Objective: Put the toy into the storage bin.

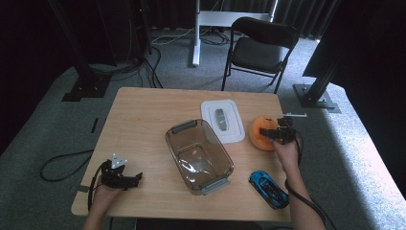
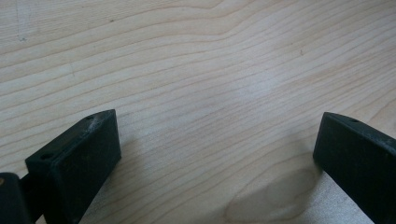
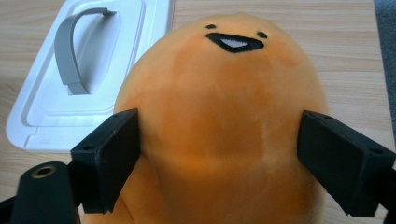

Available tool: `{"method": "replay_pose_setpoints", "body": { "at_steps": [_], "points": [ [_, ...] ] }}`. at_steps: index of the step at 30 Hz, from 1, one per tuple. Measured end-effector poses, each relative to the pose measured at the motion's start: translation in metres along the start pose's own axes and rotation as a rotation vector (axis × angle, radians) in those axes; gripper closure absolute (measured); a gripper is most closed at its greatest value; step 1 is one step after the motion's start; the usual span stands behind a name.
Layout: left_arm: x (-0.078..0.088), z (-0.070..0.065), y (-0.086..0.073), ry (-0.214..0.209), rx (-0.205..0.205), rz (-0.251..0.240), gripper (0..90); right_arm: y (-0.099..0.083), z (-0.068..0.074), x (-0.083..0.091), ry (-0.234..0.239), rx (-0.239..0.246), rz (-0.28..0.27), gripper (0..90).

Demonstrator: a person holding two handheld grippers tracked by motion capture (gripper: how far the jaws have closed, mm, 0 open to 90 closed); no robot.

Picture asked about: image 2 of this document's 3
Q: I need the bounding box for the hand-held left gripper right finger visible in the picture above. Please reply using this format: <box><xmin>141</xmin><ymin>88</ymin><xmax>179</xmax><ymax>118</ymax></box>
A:
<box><xmin>312</xmin><ymin>111</ymin><xmax>396</xmax><ymax>224</ymax></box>

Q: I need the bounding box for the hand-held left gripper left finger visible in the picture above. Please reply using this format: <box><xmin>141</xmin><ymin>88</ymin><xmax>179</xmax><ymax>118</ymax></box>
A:
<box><xmin>24</xmin><ymin>108</ymin><xmax>122</xmax><ymax>224</ymax></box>

